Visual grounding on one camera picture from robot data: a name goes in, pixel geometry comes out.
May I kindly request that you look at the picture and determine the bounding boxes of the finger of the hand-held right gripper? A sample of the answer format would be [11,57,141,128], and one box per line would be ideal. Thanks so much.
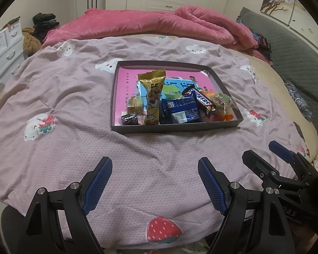
[269,141,318,180]
[242,150,284,188]

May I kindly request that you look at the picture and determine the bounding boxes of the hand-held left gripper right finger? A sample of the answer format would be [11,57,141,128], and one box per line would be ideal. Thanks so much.
[197,157,294,254]

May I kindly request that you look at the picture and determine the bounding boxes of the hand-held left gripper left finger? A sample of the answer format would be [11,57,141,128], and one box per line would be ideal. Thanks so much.
[16,156,113,254]

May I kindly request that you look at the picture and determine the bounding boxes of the orange snack packet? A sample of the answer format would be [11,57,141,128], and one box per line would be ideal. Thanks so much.
[203,90,236,122]

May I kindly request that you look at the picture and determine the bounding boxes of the dark shallow cardboard box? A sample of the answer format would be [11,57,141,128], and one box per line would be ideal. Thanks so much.
[109,60,244,134]

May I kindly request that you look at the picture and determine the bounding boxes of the clear packet with green label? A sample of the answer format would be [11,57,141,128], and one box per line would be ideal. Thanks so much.
[211,92,238,112]

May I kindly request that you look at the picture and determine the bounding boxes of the small dark brown candy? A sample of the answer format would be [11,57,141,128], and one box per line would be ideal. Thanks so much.
[120,112,140,126]

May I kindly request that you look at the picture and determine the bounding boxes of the blue cookie packet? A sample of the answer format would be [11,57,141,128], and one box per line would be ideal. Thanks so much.
[159,95,203,125]

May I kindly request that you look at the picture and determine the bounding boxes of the brown chocolate bar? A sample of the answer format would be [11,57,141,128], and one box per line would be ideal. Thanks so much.
[181,86,218,118]

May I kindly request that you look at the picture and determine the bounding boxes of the small gold candy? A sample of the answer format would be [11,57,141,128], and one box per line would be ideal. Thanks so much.
[127,96,144,115]

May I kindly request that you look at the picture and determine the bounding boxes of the yellow cartoon snack packet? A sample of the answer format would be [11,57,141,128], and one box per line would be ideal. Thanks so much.
[137,69,166,126]

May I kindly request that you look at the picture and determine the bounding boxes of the green candy packet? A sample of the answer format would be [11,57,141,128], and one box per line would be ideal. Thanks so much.
[161,83,184,100]

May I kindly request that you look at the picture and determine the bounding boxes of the pink cartoon print bedsheet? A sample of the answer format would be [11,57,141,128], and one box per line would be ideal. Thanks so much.
[0,36,318,250]

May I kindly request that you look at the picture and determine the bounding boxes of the beige bed sheet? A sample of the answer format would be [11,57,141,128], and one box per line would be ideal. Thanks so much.
[220,48,318,154]

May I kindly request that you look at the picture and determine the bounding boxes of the dark patterned cloth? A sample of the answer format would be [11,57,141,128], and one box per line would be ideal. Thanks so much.
[285,81,313,122]

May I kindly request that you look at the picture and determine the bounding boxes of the grey padded headboard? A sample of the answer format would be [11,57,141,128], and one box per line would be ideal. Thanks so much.
[237,7,318,106]

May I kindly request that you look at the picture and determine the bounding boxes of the dark patterned clothes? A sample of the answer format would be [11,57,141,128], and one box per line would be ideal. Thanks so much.
[250,30,273,61]

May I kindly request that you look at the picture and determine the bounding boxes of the brown knitted plush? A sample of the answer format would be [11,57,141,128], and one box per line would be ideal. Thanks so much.
[22,27,42,53]

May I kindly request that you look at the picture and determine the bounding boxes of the white drawer cabinet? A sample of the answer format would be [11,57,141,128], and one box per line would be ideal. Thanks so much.
[0,21,25,69]

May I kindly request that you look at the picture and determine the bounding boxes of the pink quilt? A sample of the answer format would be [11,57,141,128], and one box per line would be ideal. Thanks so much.
[41,5,273,66]

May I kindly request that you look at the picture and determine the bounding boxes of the dark clothes pile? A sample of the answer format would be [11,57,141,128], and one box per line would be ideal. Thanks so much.
[32,13,60,39]

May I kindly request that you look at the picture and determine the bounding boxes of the tree wall painting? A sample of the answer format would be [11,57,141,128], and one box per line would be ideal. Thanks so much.
[260,0,298,25]

